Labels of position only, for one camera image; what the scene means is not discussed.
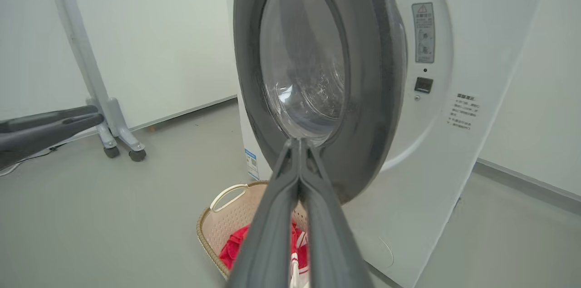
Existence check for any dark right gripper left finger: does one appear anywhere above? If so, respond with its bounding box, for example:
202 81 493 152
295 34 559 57
226 138 301 288

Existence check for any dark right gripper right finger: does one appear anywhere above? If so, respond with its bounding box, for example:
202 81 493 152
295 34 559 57
297 138 375 288

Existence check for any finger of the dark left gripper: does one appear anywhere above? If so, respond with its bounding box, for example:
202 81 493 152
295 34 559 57
0 113 105 170
0 106 99 133

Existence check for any red garment with white trim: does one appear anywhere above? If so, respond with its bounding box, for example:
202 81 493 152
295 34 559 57
290 221 310 288

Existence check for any round dark glass washer door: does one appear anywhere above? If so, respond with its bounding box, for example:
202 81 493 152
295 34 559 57
233 0 408 205

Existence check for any cream perforated laundry basket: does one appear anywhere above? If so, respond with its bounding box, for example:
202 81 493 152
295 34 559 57
197 181 314 282

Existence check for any white front-load washing machine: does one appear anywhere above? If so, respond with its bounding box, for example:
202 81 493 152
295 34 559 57
222 0 552 288

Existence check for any round white filter cover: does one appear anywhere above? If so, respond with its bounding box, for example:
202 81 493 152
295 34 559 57
363 234 394 269

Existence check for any blue energy label sticker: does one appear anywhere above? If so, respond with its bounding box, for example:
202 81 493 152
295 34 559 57
244 148 260 181

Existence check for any printed text notice sticker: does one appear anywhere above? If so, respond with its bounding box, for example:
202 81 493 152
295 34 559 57
447 93 481 131

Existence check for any grey warning icon sticker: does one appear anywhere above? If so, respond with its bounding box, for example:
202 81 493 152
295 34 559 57
412 2 435 63

